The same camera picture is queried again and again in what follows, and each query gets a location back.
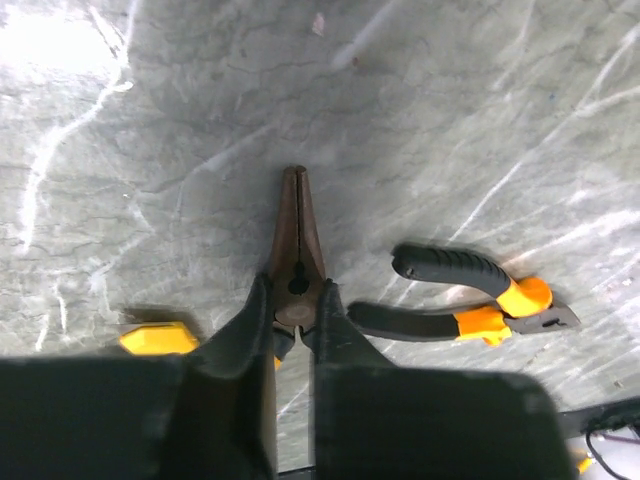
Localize orange black pliers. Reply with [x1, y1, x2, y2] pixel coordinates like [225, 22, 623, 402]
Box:
[346, 242, 582, 347]

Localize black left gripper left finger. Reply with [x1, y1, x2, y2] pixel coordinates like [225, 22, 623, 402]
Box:
[1, 275, 277, 479]

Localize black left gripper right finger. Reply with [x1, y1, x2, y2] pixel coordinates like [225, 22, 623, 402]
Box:
[313, 281, 575, 479]

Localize yellow black pliers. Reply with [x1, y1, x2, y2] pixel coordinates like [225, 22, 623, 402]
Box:
[268, 166, 326, 367]

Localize yellow utility knife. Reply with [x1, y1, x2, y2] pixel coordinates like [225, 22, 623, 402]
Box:
[118, 322, 200, 356]

